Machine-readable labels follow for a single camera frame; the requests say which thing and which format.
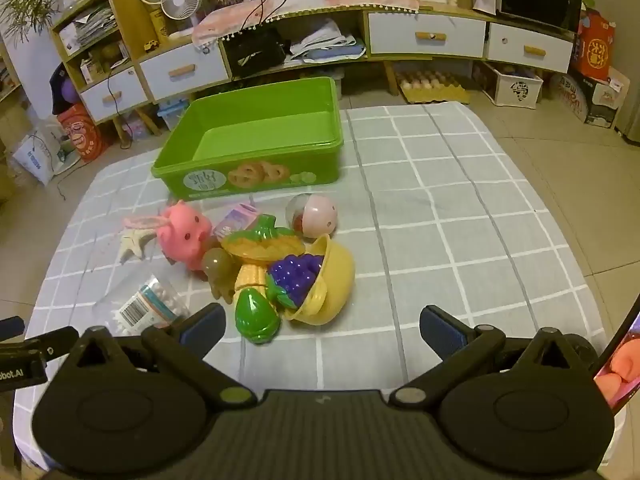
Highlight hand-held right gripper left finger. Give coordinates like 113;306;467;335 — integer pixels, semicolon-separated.
70;303;253;413

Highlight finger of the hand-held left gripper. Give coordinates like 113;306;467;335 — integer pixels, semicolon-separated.
0;316;26;342

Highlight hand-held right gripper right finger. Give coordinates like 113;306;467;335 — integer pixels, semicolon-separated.
389;305;583;408

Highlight green toy pepper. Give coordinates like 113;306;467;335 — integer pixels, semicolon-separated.
235;287;281;346

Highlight clear cotton swab container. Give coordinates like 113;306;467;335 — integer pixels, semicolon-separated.
95;274;188;337

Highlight brown toy ball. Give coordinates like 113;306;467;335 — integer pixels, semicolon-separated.
201;247;234;280

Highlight yellow toy corn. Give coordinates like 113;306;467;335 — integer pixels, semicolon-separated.
232;263;273;306

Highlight pink pig toy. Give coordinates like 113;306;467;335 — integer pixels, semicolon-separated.
124;200;213;275

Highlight yellow toy fruit green stem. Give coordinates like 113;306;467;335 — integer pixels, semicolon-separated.
222;214;306;264

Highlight purple toy grapes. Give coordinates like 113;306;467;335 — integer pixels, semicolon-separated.
265;254;326;310

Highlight white starfish toy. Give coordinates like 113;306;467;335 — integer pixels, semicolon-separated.
120;227;157;265

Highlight pink toy milk carton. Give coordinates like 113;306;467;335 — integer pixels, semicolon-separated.
212;203;259;241

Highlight yellow toy basket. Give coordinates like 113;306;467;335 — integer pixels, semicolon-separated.
283;234;356;323

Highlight green plastic box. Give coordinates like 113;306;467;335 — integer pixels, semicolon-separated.
151;76;345;201

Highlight pink clear capsule egg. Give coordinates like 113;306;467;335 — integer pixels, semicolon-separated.
285;194;338;239

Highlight grey checked tablecloth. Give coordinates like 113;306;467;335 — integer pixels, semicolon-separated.
14;101;626;480

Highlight white shopping bag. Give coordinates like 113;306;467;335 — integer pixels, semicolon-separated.
12;129;67;187

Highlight smartphone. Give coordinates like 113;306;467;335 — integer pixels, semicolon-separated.
593;292;640;409

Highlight clear storage bin blue lid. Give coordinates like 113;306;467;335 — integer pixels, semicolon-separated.
156;100;192;132

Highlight black cloth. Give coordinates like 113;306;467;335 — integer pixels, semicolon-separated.
49;64;76;117

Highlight egg tray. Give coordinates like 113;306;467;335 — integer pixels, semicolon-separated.
395;70;472;105

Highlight white cut-out storage crate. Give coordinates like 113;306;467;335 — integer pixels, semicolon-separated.
481;61;544;111

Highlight white printed carton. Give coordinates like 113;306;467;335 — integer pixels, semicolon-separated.
549;71;632;129

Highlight black bag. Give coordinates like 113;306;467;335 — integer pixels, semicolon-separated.
222;25;292;80

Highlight yellow canister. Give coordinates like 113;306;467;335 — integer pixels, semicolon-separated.
150;7;172;47

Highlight pile of folded cloths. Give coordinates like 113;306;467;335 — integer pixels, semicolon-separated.
287;18;369;64

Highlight stack of papers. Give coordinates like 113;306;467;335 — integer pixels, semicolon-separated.
57;4;119;50

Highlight red printed carton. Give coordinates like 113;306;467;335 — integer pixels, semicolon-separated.
570;9;617;81

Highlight long wooden cabinet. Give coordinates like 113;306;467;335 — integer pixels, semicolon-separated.
50;0;583;137

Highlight white drawer wooden handle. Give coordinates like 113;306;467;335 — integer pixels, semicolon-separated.
80;66;149;122
367;12;487;60
138;44;232;102
487;23;574;74

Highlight thin black hanging cable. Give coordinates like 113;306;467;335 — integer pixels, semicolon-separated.
106;59;126;150

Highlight black power cable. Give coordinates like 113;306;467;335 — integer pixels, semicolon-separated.
239;0;307;37

